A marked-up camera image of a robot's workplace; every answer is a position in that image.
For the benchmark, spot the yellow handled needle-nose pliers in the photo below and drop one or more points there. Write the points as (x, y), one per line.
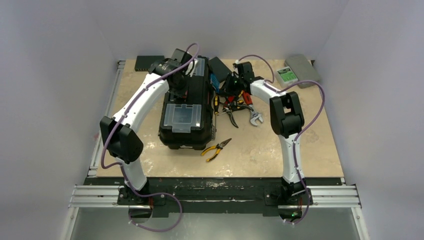
(218, 147)

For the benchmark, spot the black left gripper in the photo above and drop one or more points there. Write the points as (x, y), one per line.
(180, 95)

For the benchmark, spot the black network switch box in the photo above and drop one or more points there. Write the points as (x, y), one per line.
(144, 62)

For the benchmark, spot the red handled adjustable wrench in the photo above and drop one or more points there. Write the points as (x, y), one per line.
(254, 115)

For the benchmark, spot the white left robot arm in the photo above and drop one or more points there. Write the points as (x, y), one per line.
(121, 145)

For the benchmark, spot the white green small box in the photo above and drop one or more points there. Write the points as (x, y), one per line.
(286, 77)

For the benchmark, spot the yellow black screwdriver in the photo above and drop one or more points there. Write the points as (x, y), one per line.
(216, 103)

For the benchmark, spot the red handled pliers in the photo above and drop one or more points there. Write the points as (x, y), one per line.
(232, 103)

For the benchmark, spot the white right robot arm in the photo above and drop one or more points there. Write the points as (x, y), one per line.
(287, 121)

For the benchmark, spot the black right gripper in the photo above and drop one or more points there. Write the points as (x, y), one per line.
(232, 88)

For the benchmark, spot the black flat case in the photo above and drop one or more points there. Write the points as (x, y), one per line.
(219, 69)

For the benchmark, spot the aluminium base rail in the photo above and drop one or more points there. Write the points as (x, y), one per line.
(103, 196)

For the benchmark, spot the black plastic toolbox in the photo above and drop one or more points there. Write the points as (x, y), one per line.
(187, 122)

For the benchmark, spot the grey sharpening stone block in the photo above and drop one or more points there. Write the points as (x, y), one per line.
(303, 70)

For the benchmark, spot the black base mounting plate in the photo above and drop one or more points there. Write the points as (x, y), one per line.
(203, 195)

